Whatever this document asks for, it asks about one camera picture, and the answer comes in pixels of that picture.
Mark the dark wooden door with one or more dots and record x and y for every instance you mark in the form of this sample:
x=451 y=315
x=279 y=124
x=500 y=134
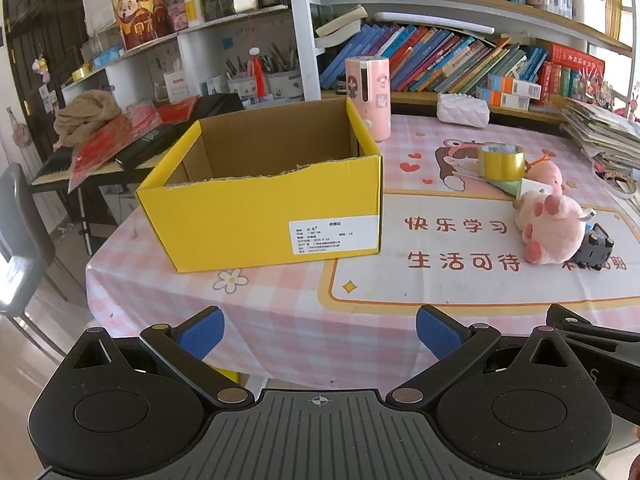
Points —
x=50 y=35

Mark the yellow cardboard box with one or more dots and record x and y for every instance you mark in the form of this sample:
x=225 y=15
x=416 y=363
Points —
x=225 y=225

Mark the gold tape roll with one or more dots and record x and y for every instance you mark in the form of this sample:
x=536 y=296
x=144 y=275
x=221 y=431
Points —
x=502 y=167

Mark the pink cylindrical container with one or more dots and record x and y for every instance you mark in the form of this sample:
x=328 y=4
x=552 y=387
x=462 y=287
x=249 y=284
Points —
x=372 y=100

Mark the small white box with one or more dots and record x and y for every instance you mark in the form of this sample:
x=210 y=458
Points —
x=536 y=186

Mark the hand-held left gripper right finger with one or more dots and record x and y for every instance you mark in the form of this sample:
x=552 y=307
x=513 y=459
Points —
x=440 y=334

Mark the red bottle on shelf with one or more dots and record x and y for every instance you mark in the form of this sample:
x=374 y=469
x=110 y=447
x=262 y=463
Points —
x=257 y=75

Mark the white bookshelf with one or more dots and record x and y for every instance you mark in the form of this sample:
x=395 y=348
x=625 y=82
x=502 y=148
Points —
x=300 y=35

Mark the red figure gift box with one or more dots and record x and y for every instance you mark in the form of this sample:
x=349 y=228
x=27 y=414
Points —
x=140 y=15

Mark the row of blue-spined books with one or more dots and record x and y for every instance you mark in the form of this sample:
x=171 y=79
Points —
x=430 y=55

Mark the white quilted pouch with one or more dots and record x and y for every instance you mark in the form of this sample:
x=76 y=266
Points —
x=462 y=110

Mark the orange and blue box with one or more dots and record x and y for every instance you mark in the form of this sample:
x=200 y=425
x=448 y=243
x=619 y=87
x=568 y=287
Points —
x=500 y=100
x=515 y=85

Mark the black case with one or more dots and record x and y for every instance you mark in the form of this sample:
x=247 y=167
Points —
x=210 y=110

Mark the grey chair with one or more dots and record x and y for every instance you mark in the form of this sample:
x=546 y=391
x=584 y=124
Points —
x=25 y=240

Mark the small red paper packet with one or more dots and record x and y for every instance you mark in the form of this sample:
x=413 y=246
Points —
x=177 y=109

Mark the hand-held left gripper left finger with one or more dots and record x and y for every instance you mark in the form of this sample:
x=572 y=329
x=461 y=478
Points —
x=200 y=334

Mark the wooden side table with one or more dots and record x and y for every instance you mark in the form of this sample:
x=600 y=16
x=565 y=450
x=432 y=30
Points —
x=100 y=180

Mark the white box red label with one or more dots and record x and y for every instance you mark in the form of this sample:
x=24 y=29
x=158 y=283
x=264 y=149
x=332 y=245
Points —
x=177 y=85

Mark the large red paper packet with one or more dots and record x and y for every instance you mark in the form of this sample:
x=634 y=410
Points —
x=110 y=145

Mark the small round pink plush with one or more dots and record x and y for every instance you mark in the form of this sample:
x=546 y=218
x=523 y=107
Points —
x=546 y=175

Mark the green eraser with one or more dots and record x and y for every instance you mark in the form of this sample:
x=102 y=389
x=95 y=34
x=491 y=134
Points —
x=511 y=188

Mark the brown cloth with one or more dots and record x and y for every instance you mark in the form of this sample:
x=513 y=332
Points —
x=85 y=117

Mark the white can yellow label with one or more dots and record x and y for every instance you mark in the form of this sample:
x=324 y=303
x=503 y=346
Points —
x=193 y=10

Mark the pink plush paw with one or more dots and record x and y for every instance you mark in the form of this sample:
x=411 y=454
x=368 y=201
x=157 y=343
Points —
x=555 y=230

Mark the small dark toy car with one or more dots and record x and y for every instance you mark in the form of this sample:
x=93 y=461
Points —
x=595 y=250

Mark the stack of magazines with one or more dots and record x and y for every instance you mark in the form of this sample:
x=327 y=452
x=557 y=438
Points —
x=605 y=130

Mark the beige lying books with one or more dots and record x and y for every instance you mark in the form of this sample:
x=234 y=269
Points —
x=342 y=20

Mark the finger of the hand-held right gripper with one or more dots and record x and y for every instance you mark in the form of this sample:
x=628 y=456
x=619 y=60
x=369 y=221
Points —
x=590 y=332

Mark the pink checkered printed tablecloth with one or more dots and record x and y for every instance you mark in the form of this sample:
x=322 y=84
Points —
x=300 y=310

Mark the white pen holder with pens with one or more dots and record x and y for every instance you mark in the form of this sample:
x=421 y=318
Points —
x=245 y=85
x=285 y=82

